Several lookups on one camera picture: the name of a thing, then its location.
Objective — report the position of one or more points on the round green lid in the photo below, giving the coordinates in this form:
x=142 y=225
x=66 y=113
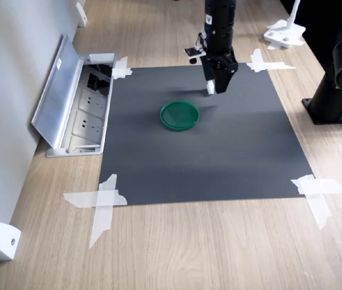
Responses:
x=179 y=116

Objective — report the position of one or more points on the white masking tape cross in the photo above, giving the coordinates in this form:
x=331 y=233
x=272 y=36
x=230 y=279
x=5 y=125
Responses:
x=316 y=187
x=121 y=69
x=104 y=199
x=261 y=65

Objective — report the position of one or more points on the dark grey mat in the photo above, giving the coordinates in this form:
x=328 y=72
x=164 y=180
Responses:
x=189 y=169

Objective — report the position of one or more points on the grey socket tray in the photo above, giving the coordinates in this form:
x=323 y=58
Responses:
x=91 y=104

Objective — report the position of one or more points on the grey partition panel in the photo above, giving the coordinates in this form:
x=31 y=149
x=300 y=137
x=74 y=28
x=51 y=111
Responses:
x=1 y=90

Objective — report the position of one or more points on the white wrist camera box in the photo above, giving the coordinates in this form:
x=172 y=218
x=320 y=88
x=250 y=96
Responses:
x=194 y=52

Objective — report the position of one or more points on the white camera stand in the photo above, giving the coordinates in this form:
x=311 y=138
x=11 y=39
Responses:
x=284 y=31

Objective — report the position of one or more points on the white partition bracket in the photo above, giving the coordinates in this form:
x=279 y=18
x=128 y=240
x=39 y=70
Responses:
x=81 y=13
x=3 y=241

